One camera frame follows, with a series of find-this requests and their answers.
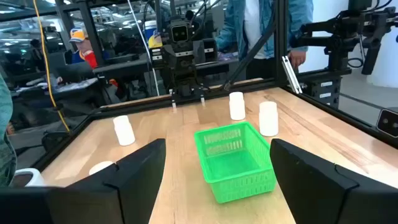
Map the white metal bracket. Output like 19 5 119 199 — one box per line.
281 55 303 95

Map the black cabinet with white labels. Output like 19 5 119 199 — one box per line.
303 74 343 110

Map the person's hand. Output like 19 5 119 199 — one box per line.
287 49 308 71

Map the white pill bottle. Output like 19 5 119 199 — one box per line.
88 161 114 176
229 91 246 121
259 101 279 138
113 115 136 147

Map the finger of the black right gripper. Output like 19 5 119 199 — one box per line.
198 85 207 108
169 88 178 114

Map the person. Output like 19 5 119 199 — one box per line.
215 0 315 81
63 27 111 70

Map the white cable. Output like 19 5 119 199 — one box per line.
126 0 160 96

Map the black table-level camera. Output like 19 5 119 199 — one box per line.
375 108 398 138

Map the teal succulent in white pot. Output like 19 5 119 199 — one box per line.
0 73 46 188

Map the yellow cable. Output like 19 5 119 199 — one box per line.
32 0 72 134

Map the green plastic basket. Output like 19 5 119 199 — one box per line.
194 121 277 205

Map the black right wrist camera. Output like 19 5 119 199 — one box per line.
169 20 190 44

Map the white blue yellow container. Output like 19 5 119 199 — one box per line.
144 20 163 49

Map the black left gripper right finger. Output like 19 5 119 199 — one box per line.
269 138 398 224

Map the dark background desk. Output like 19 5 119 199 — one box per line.
93 54 240 82

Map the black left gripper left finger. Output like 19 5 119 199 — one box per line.
0 138 167 224

